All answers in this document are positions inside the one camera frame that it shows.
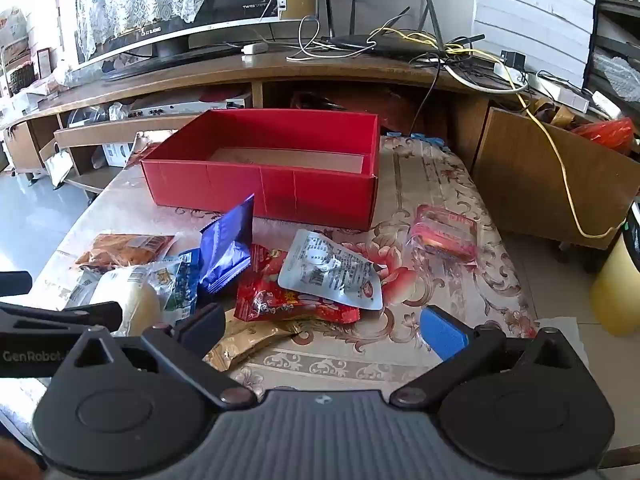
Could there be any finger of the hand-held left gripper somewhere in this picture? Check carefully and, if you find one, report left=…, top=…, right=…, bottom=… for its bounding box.
left=0, top=301, right=124, bottom=333
left=0, top=271, right=32, bottom=297

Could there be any brown cardboard box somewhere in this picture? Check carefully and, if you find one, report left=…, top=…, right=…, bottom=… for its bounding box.
left=472, top=107, right=640, bottom=251

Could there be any bubble wrap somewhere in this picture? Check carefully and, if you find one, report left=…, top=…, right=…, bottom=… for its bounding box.
left=592, top=55, right=640, bottom=106

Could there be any wooden television cabinet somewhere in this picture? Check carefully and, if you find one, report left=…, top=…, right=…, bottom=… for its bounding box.
left=0, top=45, right=591, bottom=191

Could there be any silver snack packet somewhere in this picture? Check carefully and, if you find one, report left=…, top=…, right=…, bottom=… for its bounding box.
left=277, top=229, right=385, bottom=311

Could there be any silver set-top box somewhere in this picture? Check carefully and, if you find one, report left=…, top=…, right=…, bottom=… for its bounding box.
left=122, top=101, right=246, bottom=117

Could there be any white paper sheet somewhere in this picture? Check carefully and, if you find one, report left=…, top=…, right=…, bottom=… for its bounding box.
left=537, top=316, right=593, bottom=361

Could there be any red gummy packet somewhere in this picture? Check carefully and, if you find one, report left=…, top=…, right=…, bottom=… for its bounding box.
left=234, top=243, right=362, bottom=324

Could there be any yellow bin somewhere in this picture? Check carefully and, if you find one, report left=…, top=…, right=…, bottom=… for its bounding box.
left=590, top=205, right=640, bottom=337

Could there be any yellow cable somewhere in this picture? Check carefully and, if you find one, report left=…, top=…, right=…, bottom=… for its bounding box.
left=370, top=27, right=626, bottom=239

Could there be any black cable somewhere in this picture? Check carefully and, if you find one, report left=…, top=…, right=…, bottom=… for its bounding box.
left=409, top=57, right=443, bottom=137

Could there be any gold brown snack packet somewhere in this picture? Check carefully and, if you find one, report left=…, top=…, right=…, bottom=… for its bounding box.
left=202, top=307, right=301, bottom=373

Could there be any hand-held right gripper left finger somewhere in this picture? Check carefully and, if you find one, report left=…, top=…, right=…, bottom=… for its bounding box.
left=52, top=302, right=258, bottom=408

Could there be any red cardboard box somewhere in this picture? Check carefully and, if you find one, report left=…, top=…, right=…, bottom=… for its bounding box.
left=140, top=109, right=381, bottom=232

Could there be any white bun packet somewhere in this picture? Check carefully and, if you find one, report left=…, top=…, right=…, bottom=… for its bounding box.
left=65, top=252, right=201, bottom=337

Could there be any orange spicy strip packet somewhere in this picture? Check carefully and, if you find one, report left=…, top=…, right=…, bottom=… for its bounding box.
left=75, top=232, right=176, bottom=268

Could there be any white power strip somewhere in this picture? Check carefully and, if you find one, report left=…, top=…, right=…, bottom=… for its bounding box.
left=492, top=60, right=591, bottom=113

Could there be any pink transparent snack packet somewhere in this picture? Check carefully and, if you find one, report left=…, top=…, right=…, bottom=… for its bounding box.
left=405, top=205, right=478, bottom=263

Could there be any blue snack packet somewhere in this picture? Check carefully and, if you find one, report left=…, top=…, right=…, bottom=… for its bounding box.
left=199, top=194, right=255, bottom=295

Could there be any white cable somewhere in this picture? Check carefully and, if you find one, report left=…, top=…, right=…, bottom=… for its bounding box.
left=287, top=15, right=376, bottom=62

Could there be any small red bag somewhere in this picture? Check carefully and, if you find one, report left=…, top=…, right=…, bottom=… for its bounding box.
left=572, top=117, right=636, bottom=154

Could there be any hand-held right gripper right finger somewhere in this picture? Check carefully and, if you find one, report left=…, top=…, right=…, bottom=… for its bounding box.
left=390, top=305, right=588, bottom=407

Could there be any white slatted panel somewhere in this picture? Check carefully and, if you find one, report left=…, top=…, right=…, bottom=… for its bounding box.
left=472, top=0, right=598, bottom=88

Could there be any black metal shelf rack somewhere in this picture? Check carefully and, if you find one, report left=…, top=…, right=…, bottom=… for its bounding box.
left=582, top=0, right=640, bottom=111

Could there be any blue foam mat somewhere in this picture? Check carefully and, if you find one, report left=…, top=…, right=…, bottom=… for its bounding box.
left=387, top=131, right=446, bottom=147

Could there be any black router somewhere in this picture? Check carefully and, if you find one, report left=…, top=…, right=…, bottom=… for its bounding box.
left=320, top=0, right=486, bottom=59

